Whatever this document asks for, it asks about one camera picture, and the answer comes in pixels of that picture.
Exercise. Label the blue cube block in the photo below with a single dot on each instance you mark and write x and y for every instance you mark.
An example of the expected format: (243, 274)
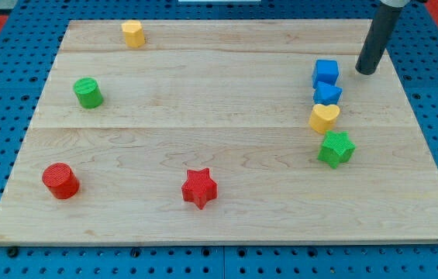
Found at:
(325, 71)

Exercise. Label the yellow hexagon block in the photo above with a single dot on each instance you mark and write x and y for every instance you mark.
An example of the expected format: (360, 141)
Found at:
(133, 33)

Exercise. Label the red star block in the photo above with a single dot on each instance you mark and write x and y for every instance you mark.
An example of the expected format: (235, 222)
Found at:
(199, 188)

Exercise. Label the wooden board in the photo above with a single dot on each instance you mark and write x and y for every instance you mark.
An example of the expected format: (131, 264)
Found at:
(233, 96)

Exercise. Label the yellow heart block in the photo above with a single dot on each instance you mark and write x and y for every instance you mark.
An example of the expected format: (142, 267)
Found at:
(323, 117)

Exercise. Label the blue triangle block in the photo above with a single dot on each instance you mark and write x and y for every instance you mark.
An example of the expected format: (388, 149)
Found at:
(327, 94)

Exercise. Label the green star block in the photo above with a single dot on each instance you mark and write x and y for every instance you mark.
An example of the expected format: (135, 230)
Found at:
(336, 148)

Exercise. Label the green cylinder block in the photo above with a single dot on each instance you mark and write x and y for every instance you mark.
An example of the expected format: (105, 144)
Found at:
(88, 93)

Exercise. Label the red cylinder block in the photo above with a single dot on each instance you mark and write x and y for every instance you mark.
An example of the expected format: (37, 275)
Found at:
(60, 180)

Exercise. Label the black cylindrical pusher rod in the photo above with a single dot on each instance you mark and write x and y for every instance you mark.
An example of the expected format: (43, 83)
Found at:
(379, 34)

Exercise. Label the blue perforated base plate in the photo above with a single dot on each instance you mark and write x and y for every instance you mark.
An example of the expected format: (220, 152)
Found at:
(29, 42)

